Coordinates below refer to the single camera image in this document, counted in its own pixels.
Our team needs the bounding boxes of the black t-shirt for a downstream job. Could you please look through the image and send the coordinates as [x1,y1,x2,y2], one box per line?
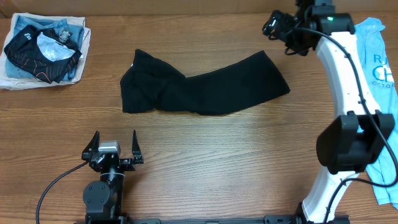
[120,49,290,115]

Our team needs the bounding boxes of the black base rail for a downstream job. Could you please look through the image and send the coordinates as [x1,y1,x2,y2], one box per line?
[74,214,351,224]

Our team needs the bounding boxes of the folded blue jeans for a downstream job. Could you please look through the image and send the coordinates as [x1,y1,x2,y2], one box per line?
[6,16,85,79]

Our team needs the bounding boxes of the folded black patterned shirt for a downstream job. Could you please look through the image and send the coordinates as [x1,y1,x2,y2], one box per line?
[4,25,82,84]

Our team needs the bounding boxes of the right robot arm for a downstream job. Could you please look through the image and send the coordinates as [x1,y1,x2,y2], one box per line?
[262,1,395,223]

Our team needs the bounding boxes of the folded beige cloth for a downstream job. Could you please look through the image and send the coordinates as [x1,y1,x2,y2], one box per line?
[1,13,91,90]

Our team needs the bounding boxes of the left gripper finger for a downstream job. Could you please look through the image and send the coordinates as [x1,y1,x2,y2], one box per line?
[131,130,142,159]
[83,131,100,153]

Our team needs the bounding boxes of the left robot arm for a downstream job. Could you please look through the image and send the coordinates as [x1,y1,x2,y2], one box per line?
[81,132,144,223]

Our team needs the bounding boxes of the light blue t-shirt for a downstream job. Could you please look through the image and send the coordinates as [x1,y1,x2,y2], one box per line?
[353,17,398,210]

